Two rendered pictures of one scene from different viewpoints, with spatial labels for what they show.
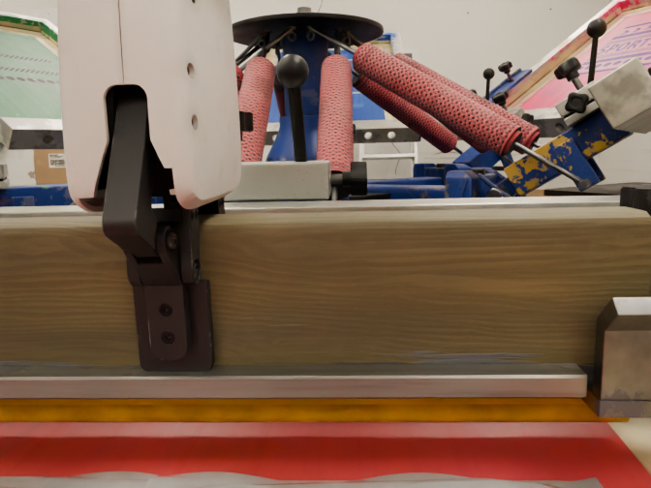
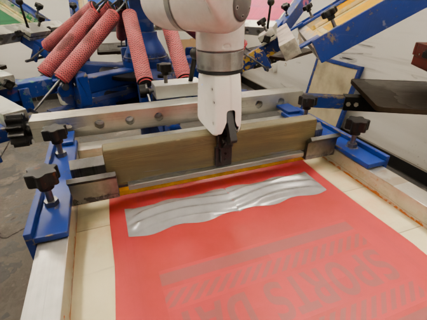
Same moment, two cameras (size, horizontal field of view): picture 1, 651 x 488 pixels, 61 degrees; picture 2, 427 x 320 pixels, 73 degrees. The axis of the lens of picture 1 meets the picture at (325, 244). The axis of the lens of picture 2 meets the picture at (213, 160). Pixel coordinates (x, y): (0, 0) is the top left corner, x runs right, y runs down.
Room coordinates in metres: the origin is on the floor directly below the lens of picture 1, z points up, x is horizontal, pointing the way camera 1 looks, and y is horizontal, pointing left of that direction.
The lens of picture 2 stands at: (-0.19, 0.26, 1.27)
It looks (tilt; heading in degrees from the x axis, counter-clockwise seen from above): 29 degrees down; 337
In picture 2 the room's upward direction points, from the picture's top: straight up
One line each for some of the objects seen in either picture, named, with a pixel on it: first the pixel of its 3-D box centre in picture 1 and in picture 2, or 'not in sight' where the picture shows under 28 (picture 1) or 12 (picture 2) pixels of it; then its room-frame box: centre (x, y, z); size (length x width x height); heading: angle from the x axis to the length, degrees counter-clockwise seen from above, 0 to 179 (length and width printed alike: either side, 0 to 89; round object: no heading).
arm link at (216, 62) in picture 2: not in sight; (218, 57); (0.25, 0.07, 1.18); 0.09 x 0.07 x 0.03; 177
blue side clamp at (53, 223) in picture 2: not in sight; (61, 188); (0.29, 0.35, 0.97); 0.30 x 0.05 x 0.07; 177
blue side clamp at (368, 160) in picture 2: not in sight; (323, 141); (0.27, -0.21, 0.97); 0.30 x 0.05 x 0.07; 177
